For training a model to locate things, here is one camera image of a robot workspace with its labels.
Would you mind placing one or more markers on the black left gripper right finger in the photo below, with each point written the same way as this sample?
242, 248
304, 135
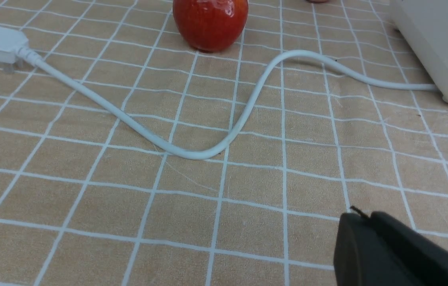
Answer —
427, 261

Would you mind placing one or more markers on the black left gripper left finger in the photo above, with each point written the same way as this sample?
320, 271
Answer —
362, 258

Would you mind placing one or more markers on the white toaster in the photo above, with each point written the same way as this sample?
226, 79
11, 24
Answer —
424, 25

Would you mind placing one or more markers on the red apple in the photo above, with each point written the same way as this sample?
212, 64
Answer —
210, 25

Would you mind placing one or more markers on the beige checkered tablecloth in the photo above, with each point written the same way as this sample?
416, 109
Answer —
86, 201

